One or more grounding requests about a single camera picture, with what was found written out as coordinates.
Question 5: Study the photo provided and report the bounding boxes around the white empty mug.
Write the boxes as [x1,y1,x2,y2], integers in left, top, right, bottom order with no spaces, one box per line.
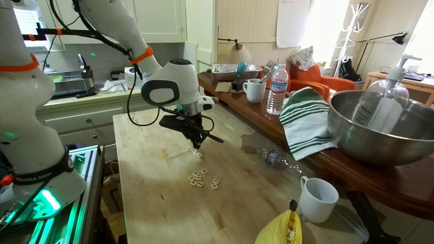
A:
[297,175,340,225]

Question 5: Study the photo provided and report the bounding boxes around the white blue canister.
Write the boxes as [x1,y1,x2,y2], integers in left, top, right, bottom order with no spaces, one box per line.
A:
[123,65,138,89]

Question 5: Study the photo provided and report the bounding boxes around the metal robot cart frame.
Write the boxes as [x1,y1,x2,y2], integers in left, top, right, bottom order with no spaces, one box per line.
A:
[0,144,106,244]

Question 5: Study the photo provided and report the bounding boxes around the black bag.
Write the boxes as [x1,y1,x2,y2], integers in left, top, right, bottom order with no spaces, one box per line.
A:
[338,57,363,83]

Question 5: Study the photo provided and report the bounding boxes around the white coat rack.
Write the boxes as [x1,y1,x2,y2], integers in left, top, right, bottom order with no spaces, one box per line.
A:
[332,1,372,79]

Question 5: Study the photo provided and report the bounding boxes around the large aluminium foil tray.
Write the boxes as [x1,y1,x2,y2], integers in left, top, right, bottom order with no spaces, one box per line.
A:
[210,62,262,83]

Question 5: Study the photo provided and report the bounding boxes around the green striped white towel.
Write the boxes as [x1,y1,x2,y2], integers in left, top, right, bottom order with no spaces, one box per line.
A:
[278,85,339,163]

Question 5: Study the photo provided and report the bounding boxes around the silver metal spoon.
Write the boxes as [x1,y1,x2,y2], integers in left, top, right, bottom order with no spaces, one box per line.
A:
[258,62,275,85]

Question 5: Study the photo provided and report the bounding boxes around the black mount rod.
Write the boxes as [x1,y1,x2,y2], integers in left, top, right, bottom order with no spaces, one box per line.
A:
[26,24,103,43]

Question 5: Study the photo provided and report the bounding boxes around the black rectangular block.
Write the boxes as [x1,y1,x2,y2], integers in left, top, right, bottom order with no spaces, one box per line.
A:
[230,77,245,92]

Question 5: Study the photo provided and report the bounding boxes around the yellow banana-shaped dish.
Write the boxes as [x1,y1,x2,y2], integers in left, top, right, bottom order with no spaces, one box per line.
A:
[254,199,305,244]

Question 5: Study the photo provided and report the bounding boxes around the brown wooden counter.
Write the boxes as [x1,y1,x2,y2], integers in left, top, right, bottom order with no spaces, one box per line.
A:
[197,72,434,222]

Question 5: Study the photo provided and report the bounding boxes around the black desk lamp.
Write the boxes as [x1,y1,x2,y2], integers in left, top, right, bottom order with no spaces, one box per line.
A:
[357,31,410,69]

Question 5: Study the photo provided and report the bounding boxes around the large orange velcro strap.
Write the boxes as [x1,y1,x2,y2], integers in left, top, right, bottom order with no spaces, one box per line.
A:
[0,53,41,73]

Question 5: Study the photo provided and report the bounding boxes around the beige shade table lamp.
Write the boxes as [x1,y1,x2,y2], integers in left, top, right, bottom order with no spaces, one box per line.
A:
[217,38,252,65]

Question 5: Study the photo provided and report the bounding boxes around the orange armchair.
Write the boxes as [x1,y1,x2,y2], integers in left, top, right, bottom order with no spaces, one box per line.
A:
[283,62,358,102]

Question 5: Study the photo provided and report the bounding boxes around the clear plastic water bottle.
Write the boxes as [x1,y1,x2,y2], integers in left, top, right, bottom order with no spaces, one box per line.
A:
[264,64,290,117]

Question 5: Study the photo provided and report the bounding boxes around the white crumpled cloth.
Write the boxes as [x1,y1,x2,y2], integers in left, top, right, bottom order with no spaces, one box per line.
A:
[99,80,129,95]

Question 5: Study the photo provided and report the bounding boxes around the brown cardboard sheet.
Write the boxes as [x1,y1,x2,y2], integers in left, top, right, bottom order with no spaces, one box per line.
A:
[214,80,235,95]

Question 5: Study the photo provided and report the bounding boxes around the clear pump soap bottle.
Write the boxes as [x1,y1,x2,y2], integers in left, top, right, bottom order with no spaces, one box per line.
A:
[351,53,423,134]

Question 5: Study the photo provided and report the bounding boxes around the crushed clear plastic bottle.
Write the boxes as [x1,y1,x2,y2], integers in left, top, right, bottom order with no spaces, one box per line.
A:
[255,146,304,176]

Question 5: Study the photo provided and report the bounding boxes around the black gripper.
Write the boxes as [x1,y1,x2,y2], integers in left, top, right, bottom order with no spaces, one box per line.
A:
[180,113,210,150]

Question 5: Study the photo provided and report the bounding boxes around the black camera cable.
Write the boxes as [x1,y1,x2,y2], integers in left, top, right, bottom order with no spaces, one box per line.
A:
[125,66,225,145]

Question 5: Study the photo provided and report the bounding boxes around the steel mixing bowl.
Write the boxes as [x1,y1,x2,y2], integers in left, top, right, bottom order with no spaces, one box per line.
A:
[327,88,434,168]

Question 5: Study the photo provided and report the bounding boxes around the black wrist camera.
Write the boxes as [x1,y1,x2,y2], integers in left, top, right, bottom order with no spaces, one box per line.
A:
[159,114,191,133]

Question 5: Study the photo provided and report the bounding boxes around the light wooden desk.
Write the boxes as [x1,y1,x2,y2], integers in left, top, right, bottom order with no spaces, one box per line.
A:
[361,69,434,106]

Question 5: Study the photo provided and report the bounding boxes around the black tall grinder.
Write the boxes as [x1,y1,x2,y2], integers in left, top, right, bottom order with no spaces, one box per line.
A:
[76,53,98,99]

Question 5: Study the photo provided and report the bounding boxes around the white drawer cabinet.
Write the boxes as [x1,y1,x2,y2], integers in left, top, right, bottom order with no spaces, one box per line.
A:
[35,92,146,150]

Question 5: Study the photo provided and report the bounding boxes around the white mug holding utensils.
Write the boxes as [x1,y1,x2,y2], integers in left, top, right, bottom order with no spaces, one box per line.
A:
[241,77,267,104]

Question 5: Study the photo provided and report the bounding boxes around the grey dish rack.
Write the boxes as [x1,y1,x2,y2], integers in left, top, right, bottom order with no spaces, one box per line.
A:
[45,66,87,99]

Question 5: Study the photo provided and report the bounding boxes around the patterned cushion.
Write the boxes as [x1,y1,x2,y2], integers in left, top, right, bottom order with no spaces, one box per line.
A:
[289,45,316,73]

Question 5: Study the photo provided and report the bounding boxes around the small orange velcro strap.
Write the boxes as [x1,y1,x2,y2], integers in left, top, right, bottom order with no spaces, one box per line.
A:
[129,46,156,66]

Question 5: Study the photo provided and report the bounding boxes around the white wall poster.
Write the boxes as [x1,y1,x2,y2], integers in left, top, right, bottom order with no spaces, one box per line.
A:
[275,0,313,50]

